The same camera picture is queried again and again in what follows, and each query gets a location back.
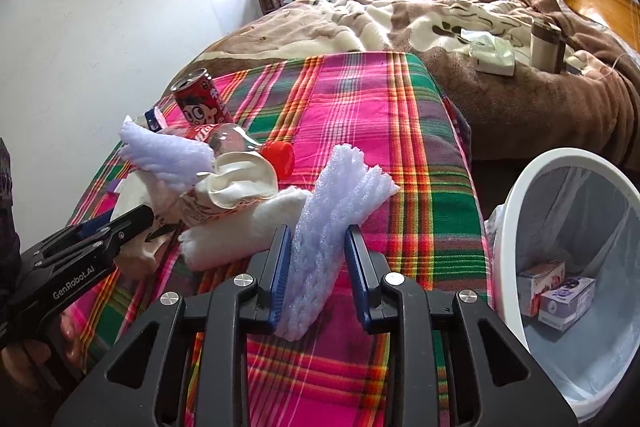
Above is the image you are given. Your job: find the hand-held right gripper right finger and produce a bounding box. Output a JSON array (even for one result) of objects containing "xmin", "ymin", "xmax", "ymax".
[{"xmin": 344, "ymin": 225, "xmax": 581, "ymax": 427}]

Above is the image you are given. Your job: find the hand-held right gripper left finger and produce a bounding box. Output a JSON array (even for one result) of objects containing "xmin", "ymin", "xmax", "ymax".
[{"xmin": 50, "ymin": 225, "xmax": 293, "ymax": 427}]

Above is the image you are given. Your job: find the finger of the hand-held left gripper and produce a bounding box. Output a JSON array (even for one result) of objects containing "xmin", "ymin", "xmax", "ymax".
[
  {"xmin": 70, "ymin": 205, "xmax": 156, "ymax": 253},
  {"xmin": 144, "ymin": 225, "xmax": 184, "ymax": 245}
]

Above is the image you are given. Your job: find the white paper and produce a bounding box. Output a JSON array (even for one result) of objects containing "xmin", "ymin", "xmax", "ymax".
[{"xmin": 112, "ymin": 177, "xmax": 173, "ymax": 280}]

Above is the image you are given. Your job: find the long white foam net sleeve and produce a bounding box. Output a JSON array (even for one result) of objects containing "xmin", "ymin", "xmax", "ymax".
[{"xmin": 276, "ymin": 144, "xmax": 402, "ymax": 341}]

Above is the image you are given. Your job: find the white round trash bin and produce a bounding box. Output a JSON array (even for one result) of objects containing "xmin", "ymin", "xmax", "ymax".
[{"xmin": 492, "ymin": 147, "xmax": 640, "ymax": 423}]

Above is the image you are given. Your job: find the person's left hand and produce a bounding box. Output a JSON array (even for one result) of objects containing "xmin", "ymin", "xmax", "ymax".
[{"xmin": 0, "ymin": 339, "xmax": 53, "ymax": 390}]

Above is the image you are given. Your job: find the white tissue wad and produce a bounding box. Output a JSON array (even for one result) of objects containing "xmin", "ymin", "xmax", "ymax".
[{"xmin": 179, "ymin": 187, "xmax": 313, "ymax": 272}]

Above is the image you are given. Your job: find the wide white foam net sleeve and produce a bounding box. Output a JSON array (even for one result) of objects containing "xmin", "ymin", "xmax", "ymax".
[{"xmin": 118, "ymin": 116, "xmax": 215, "ymax": 188}]

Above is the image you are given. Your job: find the crumpled white paper cup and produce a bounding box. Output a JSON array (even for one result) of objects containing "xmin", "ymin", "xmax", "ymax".
[{"xmin": 172, "ymin": 151, "xmax": 279, "ymax": 228}]

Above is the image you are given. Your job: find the blue and white packet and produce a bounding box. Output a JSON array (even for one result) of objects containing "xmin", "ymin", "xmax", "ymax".
[{"xmin": 142, "ymin": 106, "xmax": 168, "ymax": 131}]

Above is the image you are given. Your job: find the clear plastic bottle red cap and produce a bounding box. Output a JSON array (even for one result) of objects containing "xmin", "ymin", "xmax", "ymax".
[{"xmin": 187, "ymin": 122, "xmax": 296, "ymax": 180}]

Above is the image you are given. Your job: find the red drink can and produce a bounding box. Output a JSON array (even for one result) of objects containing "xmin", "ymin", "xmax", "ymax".
[{"xmin": 171, "ymin": 68, "xmax": 229, "ymax": 128}]

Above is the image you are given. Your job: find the pink green plaid cloth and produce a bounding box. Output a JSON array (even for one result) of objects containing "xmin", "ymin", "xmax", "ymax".
[{"xmin": 65, "ymin": 51, "xmax": 496, "ymax": 427}]

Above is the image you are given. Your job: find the white and red small box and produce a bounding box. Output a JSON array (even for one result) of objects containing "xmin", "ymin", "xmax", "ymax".
[{"xmin": 517, "ymin": 259, "xmax": 566, "ymax": 316}]

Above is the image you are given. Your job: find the purple and white small box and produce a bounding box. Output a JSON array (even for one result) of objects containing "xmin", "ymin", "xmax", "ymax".
[{"xmin": 539, "ymin": 277, "xmax": 597, "ymax": 333}]

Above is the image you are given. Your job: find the bed with brown blanket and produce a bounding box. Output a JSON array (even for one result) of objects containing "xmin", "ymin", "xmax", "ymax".
[{"xmin": 182, "ymin": 0, "xmax": 640, "ymax": 162}]

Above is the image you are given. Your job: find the clear bin liner bag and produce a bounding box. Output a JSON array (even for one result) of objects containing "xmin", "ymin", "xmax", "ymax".
[{"xmin": 520, "ymin": 167, "xmax": 640, "ymax": 403}]

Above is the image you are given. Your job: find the white tissue pack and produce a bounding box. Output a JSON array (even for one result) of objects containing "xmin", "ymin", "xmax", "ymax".
[{"xmin": 460, "ymin": 28, "xmax": 517, "ymax": 76}]

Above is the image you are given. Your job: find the brown steel thermos flask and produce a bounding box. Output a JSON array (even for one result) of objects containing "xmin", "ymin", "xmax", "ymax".
[{"xmin": 530, "ymin": 18, "xmax": 566, "ymax": 72}]

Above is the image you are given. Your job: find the wooden headboard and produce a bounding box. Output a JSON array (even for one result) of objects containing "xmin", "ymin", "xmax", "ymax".
[{"xmin": 542, "ymin": 0, "xmax": 640, "ymax": 40}]

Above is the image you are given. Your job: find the white charging cable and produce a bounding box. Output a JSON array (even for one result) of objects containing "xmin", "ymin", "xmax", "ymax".
[{"xmin": 595, "ymin": 49, "xmax": 640, "ymax": 84}]

